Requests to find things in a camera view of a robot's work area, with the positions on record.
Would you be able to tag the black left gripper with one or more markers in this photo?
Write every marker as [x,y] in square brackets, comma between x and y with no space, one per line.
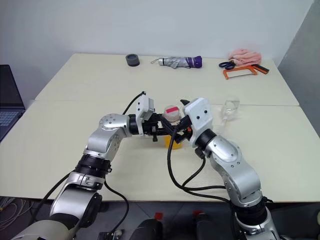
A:
[153,126]

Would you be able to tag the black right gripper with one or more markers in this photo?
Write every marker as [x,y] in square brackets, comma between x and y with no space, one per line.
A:
[183,135]

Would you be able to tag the clear orange juice bottle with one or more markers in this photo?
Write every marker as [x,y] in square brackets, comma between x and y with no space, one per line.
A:
[178,145]

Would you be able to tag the clear wine glass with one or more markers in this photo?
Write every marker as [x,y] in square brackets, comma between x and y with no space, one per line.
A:
[232,105]

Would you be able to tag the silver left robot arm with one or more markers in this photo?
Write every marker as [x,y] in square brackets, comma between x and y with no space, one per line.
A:
[102,142]

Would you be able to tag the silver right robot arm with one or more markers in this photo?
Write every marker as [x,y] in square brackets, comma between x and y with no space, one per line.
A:
[235,162]

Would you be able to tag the orange hacksaw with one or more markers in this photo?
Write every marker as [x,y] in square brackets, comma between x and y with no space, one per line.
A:
[226,73]

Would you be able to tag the pink fluffy towel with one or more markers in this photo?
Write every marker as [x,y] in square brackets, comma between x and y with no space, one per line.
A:
[246,56]

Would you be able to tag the red tab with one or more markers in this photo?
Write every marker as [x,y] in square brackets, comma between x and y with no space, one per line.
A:
[158,215]

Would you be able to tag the dark rounded shape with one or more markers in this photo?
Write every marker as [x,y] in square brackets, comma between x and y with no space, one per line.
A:
[210,231]
[147,230]

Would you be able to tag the small metal wheeled base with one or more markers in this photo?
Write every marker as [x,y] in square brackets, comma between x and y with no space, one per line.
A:
[110,235]

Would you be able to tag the dark laptop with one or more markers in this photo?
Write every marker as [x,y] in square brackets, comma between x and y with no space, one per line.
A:
[8,100]

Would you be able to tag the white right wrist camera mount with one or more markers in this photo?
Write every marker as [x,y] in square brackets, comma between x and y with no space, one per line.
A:
[200,117]

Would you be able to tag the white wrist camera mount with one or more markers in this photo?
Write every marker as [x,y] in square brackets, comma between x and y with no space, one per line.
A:
[200,117]
[143,105]

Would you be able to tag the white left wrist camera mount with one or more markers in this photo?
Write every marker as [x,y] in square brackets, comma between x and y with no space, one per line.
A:
[143,105]

